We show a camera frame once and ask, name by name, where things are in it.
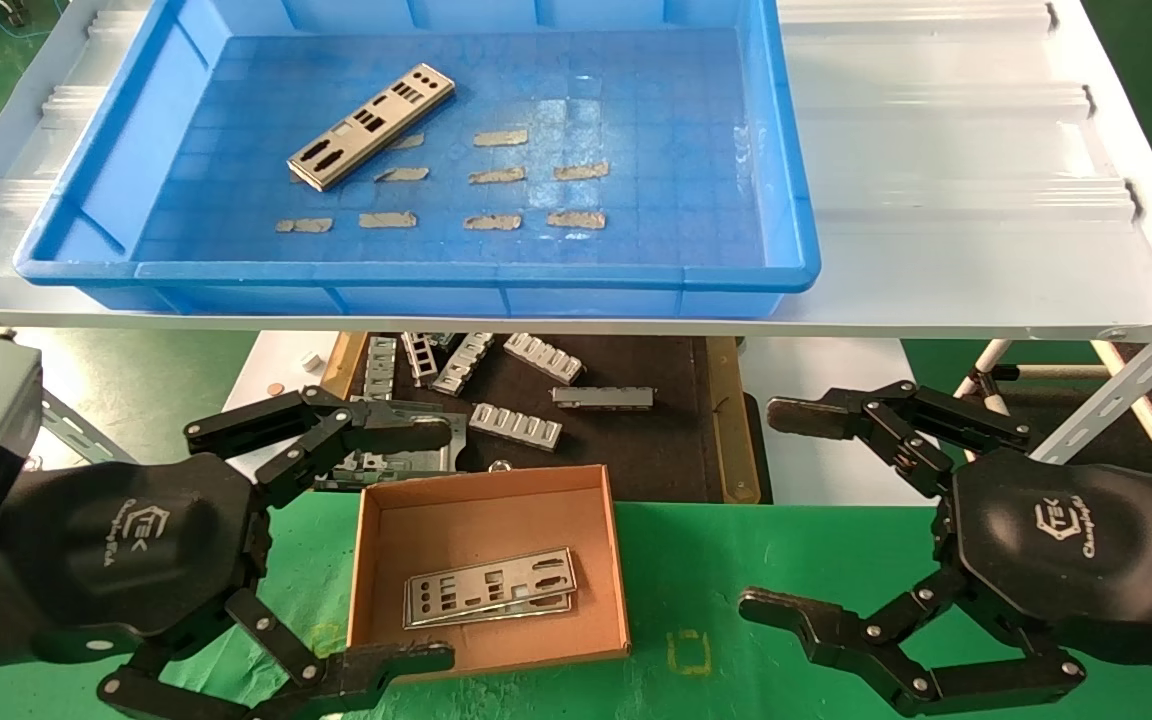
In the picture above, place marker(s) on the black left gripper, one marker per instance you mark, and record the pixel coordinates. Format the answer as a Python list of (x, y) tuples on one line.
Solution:
[(116, 550)]

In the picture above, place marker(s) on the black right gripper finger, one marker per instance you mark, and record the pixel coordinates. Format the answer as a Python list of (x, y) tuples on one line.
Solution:
[(796, 615), (816, 412)]

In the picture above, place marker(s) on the grey metal bar part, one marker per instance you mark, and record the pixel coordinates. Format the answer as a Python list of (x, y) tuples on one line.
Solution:
[(602, 397)]

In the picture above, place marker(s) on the white metal shelf board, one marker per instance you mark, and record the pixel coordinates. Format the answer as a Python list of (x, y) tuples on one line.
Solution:
[(936, 150)]

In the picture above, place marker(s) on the white pipe rack frame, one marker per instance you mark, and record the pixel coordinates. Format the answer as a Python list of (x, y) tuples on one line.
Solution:
[(986, 360)]

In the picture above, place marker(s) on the large flat grey metal plate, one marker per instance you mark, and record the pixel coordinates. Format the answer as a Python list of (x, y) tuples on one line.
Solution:
[(426, 462)]

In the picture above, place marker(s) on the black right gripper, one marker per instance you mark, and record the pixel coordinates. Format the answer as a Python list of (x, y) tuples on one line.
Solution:
[(1086, 550)]

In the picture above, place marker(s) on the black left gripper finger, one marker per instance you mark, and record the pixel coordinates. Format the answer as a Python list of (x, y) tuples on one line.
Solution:
[(406, 435)]

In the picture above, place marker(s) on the silver metal I/O shield plate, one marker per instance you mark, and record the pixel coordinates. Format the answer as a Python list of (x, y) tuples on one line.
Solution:
[(394, 120), (536, 606), (521, 580)]

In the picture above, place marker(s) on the perforated grey shelf brace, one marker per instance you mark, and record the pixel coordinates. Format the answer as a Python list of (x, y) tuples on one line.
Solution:
[(76, 430), (1116, 395)]

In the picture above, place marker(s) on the small white cylinder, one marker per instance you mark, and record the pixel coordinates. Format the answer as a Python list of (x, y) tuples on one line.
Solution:
[(311, 360)]

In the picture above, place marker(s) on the grey slotted metal bracket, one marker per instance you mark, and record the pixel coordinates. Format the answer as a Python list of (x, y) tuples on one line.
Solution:
[(515, 425), (543, 357), (419, 357), (463, 362), (380, 365)]

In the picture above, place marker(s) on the blue plastic tray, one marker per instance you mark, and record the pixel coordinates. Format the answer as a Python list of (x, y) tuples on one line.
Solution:
[(636, 150)]

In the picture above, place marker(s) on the green cloth mat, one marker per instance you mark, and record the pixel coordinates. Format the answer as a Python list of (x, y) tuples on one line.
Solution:
[(696, 560)]

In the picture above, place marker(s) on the brown cardboard box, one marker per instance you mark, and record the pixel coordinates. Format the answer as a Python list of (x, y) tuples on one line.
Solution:
[(486, 520)]

